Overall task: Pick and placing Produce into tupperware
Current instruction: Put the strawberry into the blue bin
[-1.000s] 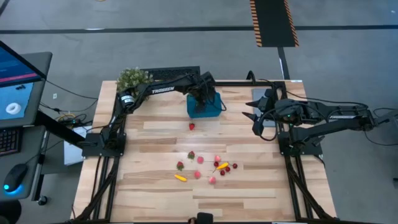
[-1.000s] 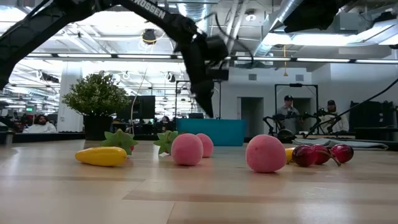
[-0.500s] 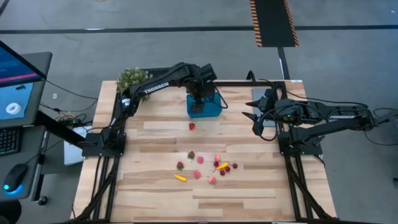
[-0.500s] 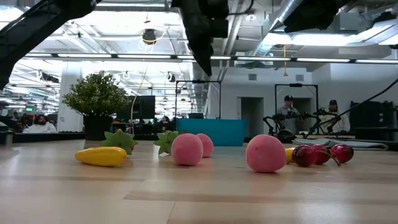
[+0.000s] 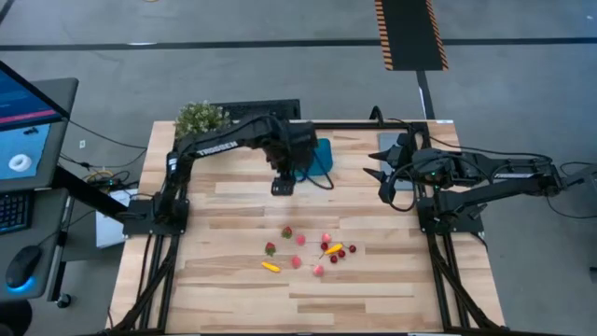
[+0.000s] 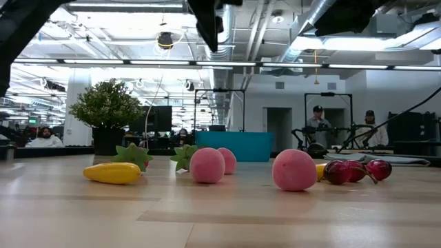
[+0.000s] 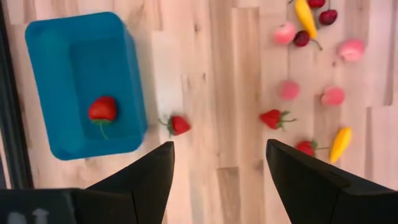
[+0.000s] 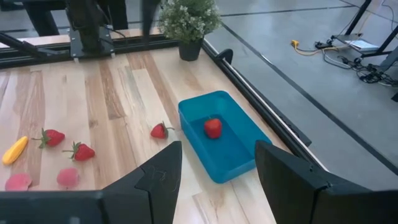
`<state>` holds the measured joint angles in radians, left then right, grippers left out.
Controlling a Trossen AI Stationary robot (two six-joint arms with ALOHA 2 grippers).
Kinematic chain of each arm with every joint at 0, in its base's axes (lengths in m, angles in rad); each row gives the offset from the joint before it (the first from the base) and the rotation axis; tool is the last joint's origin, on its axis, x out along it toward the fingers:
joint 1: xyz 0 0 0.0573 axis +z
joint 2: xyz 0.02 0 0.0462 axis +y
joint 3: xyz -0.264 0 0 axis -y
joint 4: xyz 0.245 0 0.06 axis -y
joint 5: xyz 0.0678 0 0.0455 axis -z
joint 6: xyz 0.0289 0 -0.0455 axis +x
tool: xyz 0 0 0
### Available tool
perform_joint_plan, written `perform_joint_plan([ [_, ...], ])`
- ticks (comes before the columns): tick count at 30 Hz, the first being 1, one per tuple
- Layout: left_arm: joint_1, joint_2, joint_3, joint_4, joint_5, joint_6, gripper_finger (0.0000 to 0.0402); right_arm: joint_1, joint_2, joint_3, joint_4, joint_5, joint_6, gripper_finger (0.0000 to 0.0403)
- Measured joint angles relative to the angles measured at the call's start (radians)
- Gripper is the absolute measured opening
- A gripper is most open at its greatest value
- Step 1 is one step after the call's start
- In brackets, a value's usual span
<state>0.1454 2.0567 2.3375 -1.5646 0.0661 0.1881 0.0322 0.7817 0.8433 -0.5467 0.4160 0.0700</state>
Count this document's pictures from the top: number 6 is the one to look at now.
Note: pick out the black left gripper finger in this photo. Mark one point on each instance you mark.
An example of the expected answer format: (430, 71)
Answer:
(206, 24)

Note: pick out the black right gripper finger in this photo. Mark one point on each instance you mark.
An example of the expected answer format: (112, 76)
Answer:
(348, 17)

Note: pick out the pink fuzzy peach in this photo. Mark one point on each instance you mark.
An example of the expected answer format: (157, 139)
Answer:
(230, 160)
(293, 170)
(206, 165)

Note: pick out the dark red cherry with stem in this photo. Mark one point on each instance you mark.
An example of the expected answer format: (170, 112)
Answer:
(356, 176)
(380, 168)
(336, 172)

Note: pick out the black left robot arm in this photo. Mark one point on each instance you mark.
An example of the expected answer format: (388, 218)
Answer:
(20, 34)

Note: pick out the black background robot arm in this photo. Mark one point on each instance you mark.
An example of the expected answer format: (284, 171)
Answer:
(303, 131)
(10, 134)
(358, 129)

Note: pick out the blue plastic tupperware container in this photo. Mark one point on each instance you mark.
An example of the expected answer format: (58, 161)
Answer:
(248, 146)

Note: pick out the white round ceiling sensor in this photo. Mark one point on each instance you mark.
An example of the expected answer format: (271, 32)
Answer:
(277, 19)

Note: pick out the black monitor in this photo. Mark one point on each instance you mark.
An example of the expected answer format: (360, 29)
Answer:
(162, 118)

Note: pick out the person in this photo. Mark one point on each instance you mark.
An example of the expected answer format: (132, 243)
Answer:
(373, 132)
(182, 134)
(44, 141)
(318, 127)

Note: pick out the long ceiling light bar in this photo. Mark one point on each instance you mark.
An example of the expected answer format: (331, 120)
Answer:
(93, 61)

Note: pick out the black equipment cabinet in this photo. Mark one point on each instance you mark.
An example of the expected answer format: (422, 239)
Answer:
(413, 125)

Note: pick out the green bushy plant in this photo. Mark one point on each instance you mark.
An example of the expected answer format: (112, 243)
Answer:
(107, 103)

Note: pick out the black round dome device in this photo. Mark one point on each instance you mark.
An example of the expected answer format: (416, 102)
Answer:
(317, 151)

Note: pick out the grey cloth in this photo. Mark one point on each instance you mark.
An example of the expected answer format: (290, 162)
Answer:
(379, 158)

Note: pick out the black background desk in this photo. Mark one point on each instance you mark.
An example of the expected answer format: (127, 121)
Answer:
(417, 148)

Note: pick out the black plant pot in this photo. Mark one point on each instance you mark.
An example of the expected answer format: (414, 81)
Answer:
(108, 141)

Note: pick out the black ceiling spotlight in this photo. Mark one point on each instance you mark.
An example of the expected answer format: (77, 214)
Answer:
(55, 86)

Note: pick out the green exit sign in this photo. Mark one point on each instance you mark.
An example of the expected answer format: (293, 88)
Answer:
(32, 121)

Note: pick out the silver metal cup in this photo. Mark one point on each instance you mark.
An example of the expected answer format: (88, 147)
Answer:
(9, 152)

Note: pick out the silver ventilation duct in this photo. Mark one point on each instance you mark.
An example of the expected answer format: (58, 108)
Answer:
(320, 13)

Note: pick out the silver vertical duct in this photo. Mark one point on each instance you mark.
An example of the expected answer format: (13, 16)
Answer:
(220, 79)

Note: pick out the black rectangular frame stand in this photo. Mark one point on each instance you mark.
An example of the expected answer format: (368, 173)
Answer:
(327, 93)
(220, 90)

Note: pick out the black table edge rail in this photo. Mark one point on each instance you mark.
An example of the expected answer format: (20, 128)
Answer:
(51, 152)

